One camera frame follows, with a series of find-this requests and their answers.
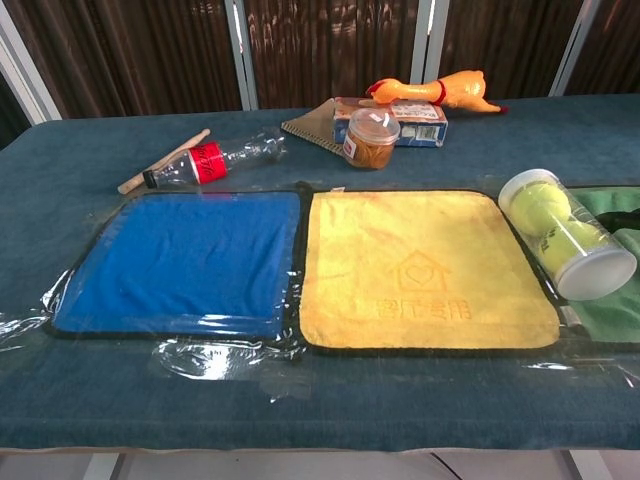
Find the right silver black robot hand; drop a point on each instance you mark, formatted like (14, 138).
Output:
(620, 220)

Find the clear tennis ball tube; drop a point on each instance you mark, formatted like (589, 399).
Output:
(595, 265)

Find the yellow-green tennis ball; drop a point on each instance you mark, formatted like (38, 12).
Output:
(570, 245)
(540, 207)

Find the green microfiber cloth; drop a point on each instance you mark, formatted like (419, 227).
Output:
(612, 315)

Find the brown folding screen panel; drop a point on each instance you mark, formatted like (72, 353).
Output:
(330, 50)
(500, 40)
(125, 55)
(610, 50)

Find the orange rubber chicken toy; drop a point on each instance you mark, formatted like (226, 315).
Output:
(450, 90)

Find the blue white carton box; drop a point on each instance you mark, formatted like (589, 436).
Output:
(425, 127)

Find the yellow microfiber cloth house print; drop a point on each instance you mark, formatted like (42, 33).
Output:
(400, 235)

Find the white table leg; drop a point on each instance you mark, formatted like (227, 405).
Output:
(582, 466)
(100, 466)

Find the clear jar of rubber bands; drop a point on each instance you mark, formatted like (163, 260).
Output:
(370, 145)

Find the brown notebook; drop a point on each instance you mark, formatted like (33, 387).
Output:
(312, 125)

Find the empty red-label cola bottle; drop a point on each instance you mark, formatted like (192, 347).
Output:
(205, 162)

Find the blue microfiber cloth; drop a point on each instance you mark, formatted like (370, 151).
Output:
(185, 260)

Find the wooden stick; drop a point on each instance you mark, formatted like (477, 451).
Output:
(131, 185)

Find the teal blue tablecloth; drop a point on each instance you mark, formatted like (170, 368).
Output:
(75, 150)

